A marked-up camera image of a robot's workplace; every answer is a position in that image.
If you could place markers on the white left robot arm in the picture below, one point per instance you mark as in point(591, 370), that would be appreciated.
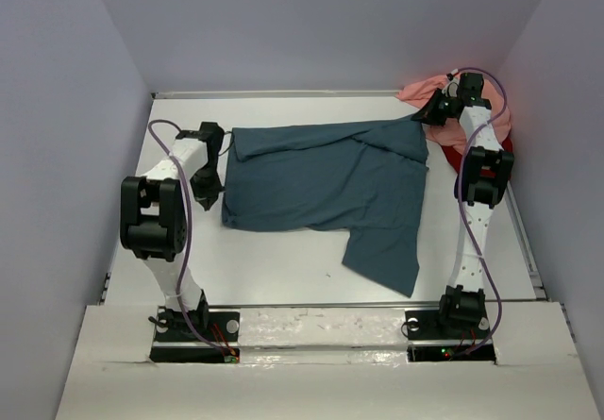
point(156, 211)

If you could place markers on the metal left side rail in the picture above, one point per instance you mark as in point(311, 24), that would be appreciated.
point(106, 282)

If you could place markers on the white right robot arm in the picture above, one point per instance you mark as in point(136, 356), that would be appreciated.
point(485, 169)

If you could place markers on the metal front table rail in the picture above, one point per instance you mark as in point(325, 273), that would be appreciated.
point(382, 304)

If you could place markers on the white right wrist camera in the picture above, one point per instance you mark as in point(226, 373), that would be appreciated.
point(452, 84)

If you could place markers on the metal right side rail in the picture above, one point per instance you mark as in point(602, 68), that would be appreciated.
point(526, 250)

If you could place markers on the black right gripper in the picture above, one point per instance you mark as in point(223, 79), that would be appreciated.
point(427, 114)

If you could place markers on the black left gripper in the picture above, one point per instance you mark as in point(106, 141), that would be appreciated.
point(208, 196)

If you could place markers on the metal table rail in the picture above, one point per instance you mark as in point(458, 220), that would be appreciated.
point(382, 304)
point(271, 94)

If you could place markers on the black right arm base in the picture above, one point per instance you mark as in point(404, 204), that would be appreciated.
point(456, 330)

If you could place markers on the teal blue t shirt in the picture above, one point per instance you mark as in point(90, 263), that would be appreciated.
point(368, 178)

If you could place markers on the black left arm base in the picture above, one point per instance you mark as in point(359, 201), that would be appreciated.
point(205, 335)

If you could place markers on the metal back table rail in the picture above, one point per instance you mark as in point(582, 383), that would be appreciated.
point(271, 94)

